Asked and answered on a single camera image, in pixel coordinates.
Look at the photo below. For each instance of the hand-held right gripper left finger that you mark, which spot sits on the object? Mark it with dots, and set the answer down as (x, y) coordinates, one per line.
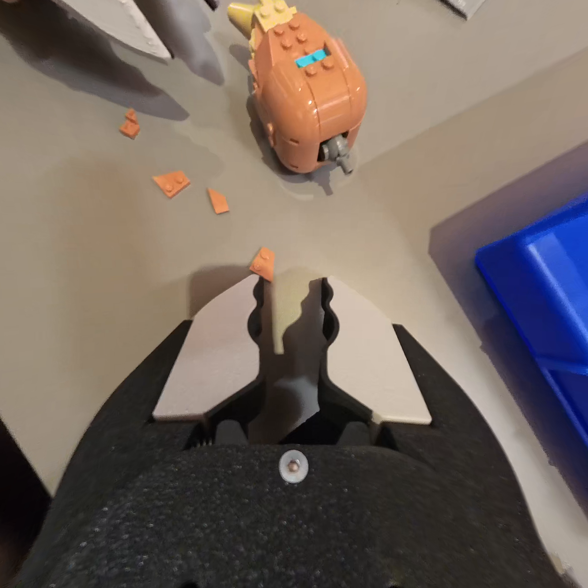
(211, 358)

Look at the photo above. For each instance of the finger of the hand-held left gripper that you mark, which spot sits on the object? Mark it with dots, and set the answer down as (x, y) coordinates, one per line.
(119, 23)

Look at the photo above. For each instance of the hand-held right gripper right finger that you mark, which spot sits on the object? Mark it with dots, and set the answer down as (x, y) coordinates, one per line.
(376, 363)

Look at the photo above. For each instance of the orange wedge plate brick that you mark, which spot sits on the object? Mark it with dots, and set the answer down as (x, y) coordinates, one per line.
(262, 262)
(172, 183)

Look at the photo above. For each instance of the blue plastic bin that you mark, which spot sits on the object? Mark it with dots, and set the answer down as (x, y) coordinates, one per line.
(551, 298)

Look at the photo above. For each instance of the orange brick claw model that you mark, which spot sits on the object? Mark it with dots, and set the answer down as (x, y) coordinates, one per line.
(307, 105)

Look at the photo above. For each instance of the grey instruction booklet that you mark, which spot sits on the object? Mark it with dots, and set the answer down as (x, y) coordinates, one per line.
(464, 7)

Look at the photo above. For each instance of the grey desk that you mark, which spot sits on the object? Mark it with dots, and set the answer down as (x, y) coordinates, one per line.
(92, 252)

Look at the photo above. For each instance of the orange square tile brick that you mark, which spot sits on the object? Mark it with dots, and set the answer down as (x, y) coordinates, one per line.
(130, 126)

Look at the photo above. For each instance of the small orange slope brick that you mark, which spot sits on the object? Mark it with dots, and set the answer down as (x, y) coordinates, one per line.
(218, 202)

